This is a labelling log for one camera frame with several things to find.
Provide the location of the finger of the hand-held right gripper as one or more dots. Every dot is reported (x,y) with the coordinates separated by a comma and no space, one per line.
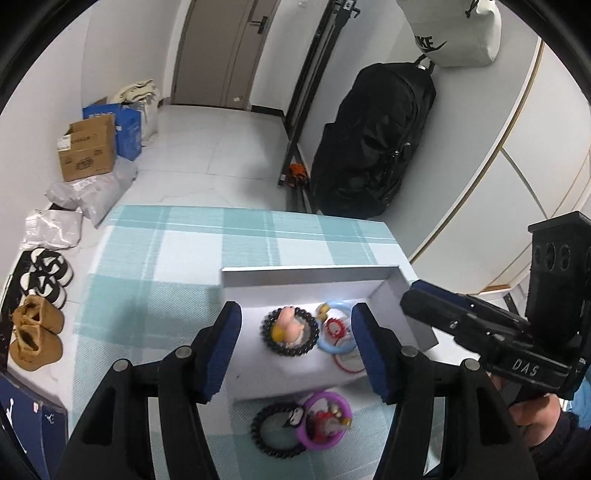
(443,318)
(443,291)

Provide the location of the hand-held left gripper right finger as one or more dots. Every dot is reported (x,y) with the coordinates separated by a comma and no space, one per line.
(369,350)

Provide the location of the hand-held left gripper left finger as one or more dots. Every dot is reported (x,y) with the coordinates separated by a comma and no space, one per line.
(221,355)

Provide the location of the white cardboard box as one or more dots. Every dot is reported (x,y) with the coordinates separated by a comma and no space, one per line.
(258,369)

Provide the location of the pink duck toy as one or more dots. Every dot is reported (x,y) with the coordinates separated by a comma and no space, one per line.
(286,321)

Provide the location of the person's right forearm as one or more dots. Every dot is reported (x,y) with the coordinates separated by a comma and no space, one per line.
(568,447)

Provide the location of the person's right hand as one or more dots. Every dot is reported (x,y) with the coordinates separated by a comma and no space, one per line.
(535,410)

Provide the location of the teal checked tablecloth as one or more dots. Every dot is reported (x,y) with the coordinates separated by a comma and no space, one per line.
(161,277)

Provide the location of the white wardrobe with gold trim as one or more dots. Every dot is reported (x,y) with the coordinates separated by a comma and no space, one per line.
(531,161)

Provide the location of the black backpack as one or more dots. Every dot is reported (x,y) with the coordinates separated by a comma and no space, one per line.
(369,147)

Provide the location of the brown suede boot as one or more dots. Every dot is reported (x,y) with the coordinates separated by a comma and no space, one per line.
(41,316)
(37,350)

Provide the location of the orange and black tool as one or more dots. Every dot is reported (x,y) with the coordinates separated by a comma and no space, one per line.
(296,174)

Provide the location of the black and white slipper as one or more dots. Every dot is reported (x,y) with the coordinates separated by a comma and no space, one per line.
(41,290)
(51,265)

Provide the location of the dark blue shoebox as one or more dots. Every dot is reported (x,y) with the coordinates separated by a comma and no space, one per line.
(27,424)

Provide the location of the grey plastic mailer bag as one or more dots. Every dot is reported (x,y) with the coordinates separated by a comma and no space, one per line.
(92,194)

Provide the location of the white plastic mailer bag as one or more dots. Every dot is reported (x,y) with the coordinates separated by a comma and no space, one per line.
(51,228)

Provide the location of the black metal rack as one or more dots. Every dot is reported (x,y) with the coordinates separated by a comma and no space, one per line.
(300,115)

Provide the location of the brown cardboard box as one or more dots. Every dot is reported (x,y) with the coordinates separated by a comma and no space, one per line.
(87,152)

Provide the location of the white tote bag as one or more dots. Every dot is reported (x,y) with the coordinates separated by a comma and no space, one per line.
(148,120)

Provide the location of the beige folded cloth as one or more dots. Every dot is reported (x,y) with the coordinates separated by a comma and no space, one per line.
(136,90)

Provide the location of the grey-brown door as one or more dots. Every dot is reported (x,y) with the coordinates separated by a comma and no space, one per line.
(207,55)

